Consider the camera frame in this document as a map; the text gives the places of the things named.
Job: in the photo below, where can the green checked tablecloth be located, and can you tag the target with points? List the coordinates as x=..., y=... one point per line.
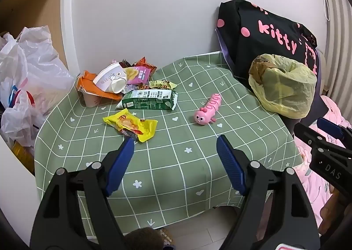
x=178, y=156

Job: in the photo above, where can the beige curtain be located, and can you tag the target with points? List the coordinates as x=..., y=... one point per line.
x=339, y=32

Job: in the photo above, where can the yellow snack wrapper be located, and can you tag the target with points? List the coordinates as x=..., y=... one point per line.
x=129, y=123

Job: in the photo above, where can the yellow plastic bag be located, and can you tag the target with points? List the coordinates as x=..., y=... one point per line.
x=288, y=93

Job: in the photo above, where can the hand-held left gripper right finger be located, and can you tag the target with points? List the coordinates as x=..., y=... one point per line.
x=229, y=164

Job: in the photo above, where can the brown fuzzy object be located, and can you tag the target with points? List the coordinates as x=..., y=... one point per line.
x=145, y=239

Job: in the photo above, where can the pink caterpillar toy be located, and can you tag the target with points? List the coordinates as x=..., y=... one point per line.
x=206, y=111

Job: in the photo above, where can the red-brown snack packet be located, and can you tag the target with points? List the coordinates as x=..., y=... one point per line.
x=147, y=66

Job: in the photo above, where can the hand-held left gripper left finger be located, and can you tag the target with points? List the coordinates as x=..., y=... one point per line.
x=121, y=167

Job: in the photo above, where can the orange wrapper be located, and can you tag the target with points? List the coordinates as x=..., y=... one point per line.
x=88, y=85

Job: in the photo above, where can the gold candy wrapper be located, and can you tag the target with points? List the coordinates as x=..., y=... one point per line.
x=162, y=84

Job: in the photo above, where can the pink blanket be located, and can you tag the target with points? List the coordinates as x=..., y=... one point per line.
x=310, y=192

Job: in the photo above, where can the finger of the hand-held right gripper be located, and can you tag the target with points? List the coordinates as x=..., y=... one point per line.
x=330, y=127
x=305, y=133

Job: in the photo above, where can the white printed plastic bag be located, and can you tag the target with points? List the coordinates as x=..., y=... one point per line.
x=16, y=126

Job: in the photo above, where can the pink snack packet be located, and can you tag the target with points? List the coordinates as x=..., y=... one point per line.
x=140, y=75

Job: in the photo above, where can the person's right forearm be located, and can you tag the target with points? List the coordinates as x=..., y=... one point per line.
x=338, y=211

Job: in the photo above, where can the green milk carton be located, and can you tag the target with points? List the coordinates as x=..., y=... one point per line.
x=148, y=100

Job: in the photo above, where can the wooden shelf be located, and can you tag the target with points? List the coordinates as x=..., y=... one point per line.
x=35, y=5

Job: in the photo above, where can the white paper cup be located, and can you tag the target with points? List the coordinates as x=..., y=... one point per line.
x=110, y=76

